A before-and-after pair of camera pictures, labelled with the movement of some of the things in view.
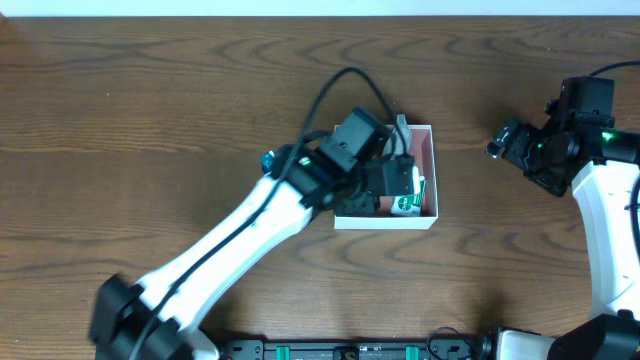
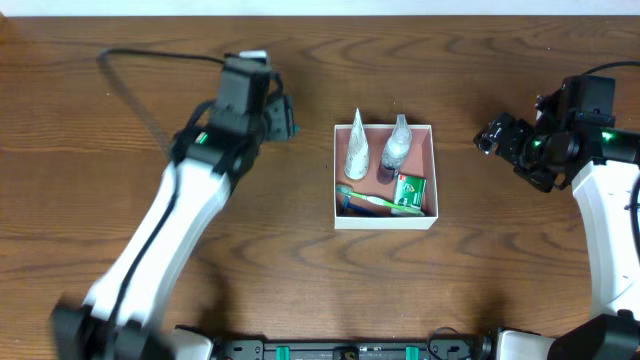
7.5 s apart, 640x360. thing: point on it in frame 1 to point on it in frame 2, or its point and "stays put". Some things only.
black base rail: x=438 y=350 stays put
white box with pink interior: x=423 y=149 stays put
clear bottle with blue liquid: x=395 y=147 stays put
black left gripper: x=395 y=176 to x=280 y=118
